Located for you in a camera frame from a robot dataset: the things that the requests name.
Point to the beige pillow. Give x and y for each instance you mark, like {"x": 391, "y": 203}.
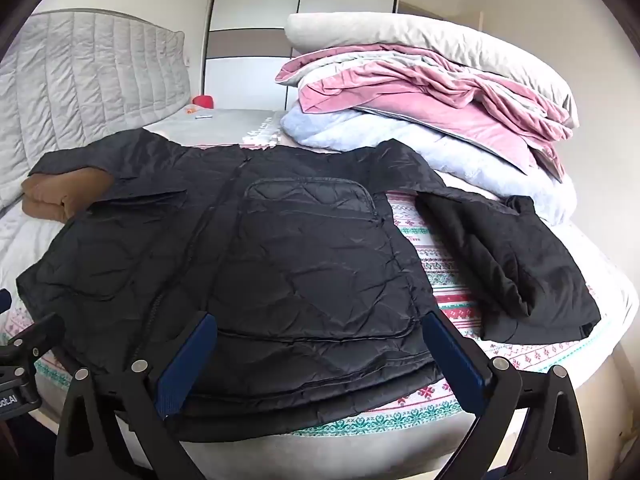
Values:
{"x": 425, "y": 45}

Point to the grey quilted headboard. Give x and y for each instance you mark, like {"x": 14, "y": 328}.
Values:
{"x": 85, "y": 85}

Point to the red green patterned bed sheet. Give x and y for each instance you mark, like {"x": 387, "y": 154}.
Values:
{"x": 440, "y": 270}

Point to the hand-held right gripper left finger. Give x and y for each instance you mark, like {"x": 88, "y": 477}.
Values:
{"x": 185, "y": 365}

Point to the brown folded cloth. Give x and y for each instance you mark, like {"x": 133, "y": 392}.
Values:
{"x": 60, "y": 195}

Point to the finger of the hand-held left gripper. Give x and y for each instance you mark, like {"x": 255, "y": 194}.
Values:
{"x": 35, "y": 335}
{"x": 4, "y": 301}

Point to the grey bed mat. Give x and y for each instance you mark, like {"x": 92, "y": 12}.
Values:
{"x": 220, "y": 127}

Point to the black quilted jacket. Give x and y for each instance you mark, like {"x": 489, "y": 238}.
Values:
{"x": 280, "y": 270}

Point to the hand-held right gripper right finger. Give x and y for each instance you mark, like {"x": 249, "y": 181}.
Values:
{"x": 452, "y": 360}

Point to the red round object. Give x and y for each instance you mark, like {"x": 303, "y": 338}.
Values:
{"x": 204, "y": 101}

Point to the pink velvet blanket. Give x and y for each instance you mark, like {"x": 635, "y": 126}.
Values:
{"x": 425, "y": 95}

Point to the white sliding door wardrobe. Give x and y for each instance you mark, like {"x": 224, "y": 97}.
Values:
{"x": 250, "y": 35}

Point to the light blue duvet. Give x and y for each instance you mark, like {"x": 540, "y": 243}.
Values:
{"x": 450, "y": 160}

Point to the black folded garment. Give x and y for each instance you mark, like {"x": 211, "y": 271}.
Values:
{"x": 515, "y": 270}

